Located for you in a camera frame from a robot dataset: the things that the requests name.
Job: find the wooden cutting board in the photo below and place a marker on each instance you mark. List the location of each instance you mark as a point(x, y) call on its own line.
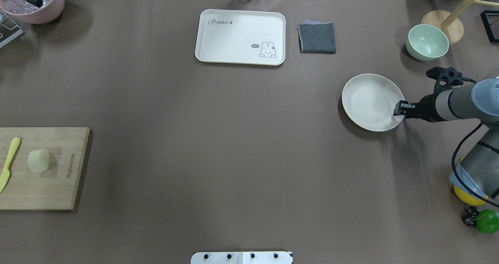
point(54, 189)

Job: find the yellow lemon near pepper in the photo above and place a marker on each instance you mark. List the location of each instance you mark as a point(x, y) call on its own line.
point(467, 198)

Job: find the grey folded cloth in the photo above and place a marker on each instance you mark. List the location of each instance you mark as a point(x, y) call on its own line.
point(317, 37)

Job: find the pastel cups rack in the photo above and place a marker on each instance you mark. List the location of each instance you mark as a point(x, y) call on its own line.
point(9, 30)

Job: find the pink bowl with ice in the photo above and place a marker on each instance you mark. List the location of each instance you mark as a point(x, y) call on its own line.
point(33, 11)

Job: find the green toy pepper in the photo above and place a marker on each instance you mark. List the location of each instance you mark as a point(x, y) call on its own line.
point(486, 221)

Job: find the mint green bowl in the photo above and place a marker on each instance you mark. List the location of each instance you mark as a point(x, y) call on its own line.
point(426, 42)

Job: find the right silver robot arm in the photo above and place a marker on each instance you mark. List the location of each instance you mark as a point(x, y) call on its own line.
point(474, 162)

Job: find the round cream plate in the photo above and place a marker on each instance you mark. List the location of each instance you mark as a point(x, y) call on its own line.
point(369, 101)

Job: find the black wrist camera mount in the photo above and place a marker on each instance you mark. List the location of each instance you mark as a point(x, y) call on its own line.
point(446, 79)

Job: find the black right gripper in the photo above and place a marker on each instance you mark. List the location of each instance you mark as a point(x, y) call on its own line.
point(426, 108)

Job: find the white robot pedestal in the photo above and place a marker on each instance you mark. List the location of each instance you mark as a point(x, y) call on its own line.
point(248, 257)

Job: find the wooden cup stand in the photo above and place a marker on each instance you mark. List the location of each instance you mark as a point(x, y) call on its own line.
point(449, 23)

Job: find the yellow plastic knife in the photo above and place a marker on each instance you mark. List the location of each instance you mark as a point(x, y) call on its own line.
point(5, 173)

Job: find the cream rectangular tray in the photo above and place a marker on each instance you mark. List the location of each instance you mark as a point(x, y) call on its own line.
point(241, 37)

